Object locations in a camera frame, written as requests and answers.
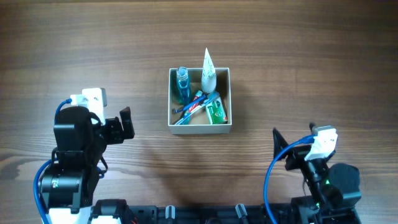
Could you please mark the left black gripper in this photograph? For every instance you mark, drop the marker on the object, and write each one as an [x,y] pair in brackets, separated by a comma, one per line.
[115,130]

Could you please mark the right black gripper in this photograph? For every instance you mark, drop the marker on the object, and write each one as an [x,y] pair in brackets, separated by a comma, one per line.
[296,155]

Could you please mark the teal toothpaste tube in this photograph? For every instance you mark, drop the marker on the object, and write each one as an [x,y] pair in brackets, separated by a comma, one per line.
[185,119]

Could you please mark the blue mouthwash bottle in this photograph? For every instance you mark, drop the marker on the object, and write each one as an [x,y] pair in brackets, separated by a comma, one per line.
[183,85]

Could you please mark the green Dettol soap bar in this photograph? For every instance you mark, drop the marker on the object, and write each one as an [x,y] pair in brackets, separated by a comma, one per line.
[216,113]

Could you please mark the blue white toothbrush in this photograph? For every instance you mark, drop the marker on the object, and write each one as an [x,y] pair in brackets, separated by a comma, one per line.
[209,98]

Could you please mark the white lotion tube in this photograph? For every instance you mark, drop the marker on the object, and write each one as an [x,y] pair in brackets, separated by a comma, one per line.
[208,79]

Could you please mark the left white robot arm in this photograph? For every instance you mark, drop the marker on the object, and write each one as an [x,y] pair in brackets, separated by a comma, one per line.
[68,180]

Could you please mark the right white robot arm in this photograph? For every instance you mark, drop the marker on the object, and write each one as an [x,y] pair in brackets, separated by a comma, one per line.
[334,190]

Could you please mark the white cardboard box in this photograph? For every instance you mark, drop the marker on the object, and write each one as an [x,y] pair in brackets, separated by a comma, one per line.
[199,123]

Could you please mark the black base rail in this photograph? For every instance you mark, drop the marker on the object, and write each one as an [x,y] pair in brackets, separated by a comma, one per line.
[202,214]

